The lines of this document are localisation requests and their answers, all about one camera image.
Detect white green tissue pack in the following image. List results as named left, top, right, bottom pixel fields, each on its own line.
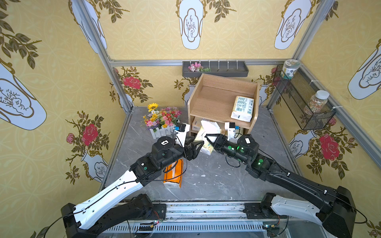
left=231, top=96, right=255, bottom=122

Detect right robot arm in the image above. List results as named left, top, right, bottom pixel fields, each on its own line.
left=205, top=134, right=357, bottom=238

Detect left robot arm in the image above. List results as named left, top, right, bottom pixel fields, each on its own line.
left=61, top=136, right=204, bottom=238

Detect pale orange tissue pack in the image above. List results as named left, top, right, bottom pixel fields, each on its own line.
left=191, top=117, right=202, bottom=131

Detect wooden three-tier shelf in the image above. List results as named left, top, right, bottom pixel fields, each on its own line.
left=188, top=74, right=260, bottom=134

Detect flowers in white fence planter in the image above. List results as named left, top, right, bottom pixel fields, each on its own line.
left=143, top=103, right=182, bottom=139

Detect small pink flower plant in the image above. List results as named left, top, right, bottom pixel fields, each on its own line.
left=188, top=62, right=211, bottom=72

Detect clear jar with snacks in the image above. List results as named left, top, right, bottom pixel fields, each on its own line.
left=303, top=90, right=330, bottom=116

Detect white lidded patterned jar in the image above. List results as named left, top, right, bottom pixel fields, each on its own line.
left=280, top=59, right=301, bottom=79

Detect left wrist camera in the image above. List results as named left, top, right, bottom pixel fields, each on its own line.
left=174, top=123, right=190, bottom=147

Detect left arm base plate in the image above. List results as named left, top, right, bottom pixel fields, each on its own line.
left=148, top=203, right=167, bottom=220

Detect aluminium front rail frame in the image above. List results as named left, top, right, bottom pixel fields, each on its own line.
left=99, top=200, right=332, bottom=238

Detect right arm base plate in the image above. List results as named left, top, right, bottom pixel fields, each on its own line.
left=243, top=203, right=270, bottom=219

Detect grey wall tray shelf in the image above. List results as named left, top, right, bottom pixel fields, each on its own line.
left=182, top=60, right=249, bottom=78

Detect black wire wall basket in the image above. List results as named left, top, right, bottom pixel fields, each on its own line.
left=273, top=65, right=336, bottom=131

